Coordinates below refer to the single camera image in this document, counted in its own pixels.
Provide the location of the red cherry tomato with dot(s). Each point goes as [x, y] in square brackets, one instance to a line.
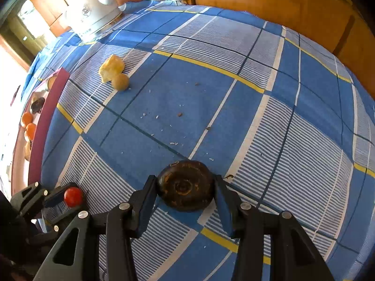
[73, 196]

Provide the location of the white electric kettle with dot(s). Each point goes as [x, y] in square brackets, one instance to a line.
[88, 17]

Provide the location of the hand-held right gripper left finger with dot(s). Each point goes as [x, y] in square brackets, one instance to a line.
[146, 207]

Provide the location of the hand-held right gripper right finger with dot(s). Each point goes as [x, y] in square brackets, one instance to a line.
[224, 213]

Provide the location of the window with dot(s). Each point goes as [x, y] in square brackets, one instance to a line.
[29, 20]

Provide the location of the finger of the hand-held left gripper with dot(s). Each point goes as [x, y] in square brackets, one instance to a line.
[66, 218]
[54, 200]

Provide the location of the pale yellow fruit piece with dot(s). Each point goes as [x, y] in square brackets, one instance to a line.
[110, 67]

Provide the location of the blue plaid tablecloth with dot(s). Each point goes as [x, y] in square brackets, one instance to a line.
[205, 108]

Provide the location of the small orange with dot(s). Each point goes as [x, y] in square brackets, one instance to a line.
[27, 118]

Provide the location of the orange with green stem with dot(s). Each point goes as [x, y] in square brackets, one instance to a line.
[30, 131]

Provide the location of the white box with pink rim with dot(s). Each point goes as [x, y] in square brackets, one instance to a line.
[55, 93]

